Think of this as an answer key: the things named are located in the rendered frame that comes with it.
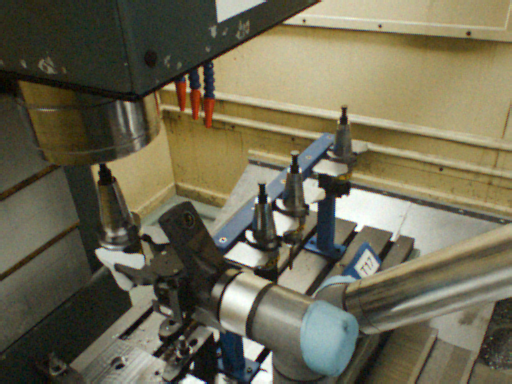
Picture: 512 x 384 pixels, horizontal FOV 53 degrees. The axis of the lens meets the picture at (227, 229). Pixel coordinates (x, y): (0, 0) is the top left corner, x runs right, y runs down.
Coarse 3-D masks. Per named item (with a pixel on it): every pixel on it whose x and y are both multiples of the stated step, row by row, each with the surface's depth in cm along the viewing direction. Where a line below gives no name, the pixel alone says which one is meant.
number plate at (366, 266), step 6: (366, 252) 124; (360, 258) 122; (366, 258) 123; (372, 258) 125; (360, 264) 121; (366, 264) 123; (372, 264) 124; (378, 264) 125; (360, 270) 121; (366, 270) 122; (372, 270) 123
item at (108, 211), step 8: (112, 184) 66; (104, 192) 66; (112, 192) 66; (120, 192) 68; (104, 200) 67; (112, 200) 67; (120, 200) 68; (104, 208) 68; (112, 208) 67; (120, 208) 68; (128, 208) 69; (104, 216) 68; (112, 216) 68; (120, 216) 68; (128, 216) 69; (104, 224) 69; (112, 224) 68; (120, 224) 69; (128, 224) 69
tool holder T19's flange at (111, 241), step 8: (136, 216) 72; (96, 224) 71; (136, 224) 70; (96, 232) 70; (104, 232) 69; (112, 232) 69; (120, 232) 69; (128, 232) 69; (136, 232) 71; (104, 240) 69; (112, 240) 69; (120, 240) 69; (128, 240) 70; (104, 248) 70; (112, 248) 69; (120, 248) 69; (128, 248) 70
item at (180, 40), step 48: (0, 0) 40; (48, 0) 37; (96, 0) 35; (144, 0) 36; (192, 0) 40; (288, 0) 52; (0, 48) 44; (48, 48) 40; (96, 48) 37; (144, 48) 37; (192, 48) 42; (144, 96) 39
